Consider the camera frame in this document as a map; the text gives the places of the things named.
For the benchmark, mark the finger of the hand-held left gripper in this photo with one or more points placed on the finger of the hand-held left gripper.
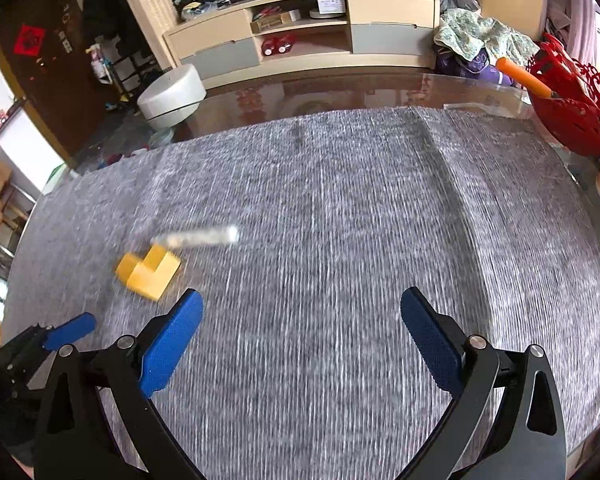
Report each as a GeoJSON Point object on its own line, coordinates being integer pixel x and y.
{"type": "Point", "coordinates": [70, 331]}

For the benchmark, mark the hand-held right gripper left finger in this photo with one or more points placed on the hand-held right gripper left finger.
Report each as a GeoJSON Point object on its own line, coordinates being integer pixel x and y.
{"type": "Point", "coordinates": [172, 345]}

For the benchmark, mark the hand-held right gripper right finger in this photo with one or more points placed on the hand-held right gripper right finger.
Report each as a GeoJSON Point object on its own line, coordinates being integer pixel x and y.
{"type": "Point", "coordinates": [430, 340]}

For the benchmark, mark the yellow block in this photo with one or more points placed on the yellow block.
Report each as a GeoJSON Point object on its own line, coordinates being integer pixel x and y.
{"type": "Point", "coordinates": [150, 280]}

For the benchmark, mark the white stick wrapper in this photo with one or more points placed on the white stick wrapper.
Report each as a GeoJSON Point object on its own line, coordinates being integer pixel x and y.
{"type": "Point", "coordinates": [205, 236]}

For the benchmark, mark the grey tablecloth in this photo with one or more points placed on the grey tablecloth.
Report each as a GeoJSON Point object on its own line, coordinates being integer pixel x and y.
{"type": "Point", "coordinates": [330, 210]}

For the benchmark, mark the brown door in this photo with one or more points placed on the brown door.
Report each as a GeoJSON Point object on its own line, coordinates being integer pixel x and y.
{"type": "Point", "coordinates": [50, 85]}

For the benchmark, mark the white round stool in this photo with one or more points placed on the white round stool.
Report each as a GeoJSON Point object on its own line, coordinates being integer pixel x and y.
{"type": "Point", "coordinates": [172, 92]}

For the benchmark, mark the red openwork basket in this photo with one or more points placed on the red openwork basket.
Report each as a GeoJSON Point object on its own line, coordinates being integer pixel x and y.
{"type": "Point", "coordinates": [575, 120]}

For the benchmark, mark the purple bag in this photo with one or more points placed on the purple bag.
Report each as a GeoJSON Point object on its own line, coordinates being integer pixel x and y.
{"type": "Point", "coordinates": [460, 67]}

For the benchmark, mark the beige grey tv cabinet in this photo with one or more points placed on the beige grey tv cabinet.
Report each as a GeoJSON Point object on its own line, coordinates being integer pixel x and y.
{"type": "Point", "coordinates": [220, 55]}

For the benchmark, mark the red door decoration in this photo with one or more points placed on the red door decoration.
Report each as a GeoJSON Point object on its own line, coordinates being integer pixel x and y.
{"type": "Point", "coordinates": [29, 40]}

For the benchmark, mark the floral cloth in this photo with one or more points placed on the floral cloth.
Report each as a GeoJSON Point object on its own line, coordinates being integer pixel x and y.
{"type": "Point", "coordinates": [475, 35]}

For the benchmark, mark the flat cardboard box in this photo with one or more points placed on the flat cardboard box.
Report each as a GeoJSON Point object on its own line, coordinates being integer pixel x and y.
{"type": "Point", "coordinates": [270, 22]}

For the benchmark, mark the white box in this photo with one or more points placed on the white box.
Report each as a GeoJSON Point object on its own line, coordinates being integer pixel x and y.
{"type": "Point", "coordinates": [327, 5]}

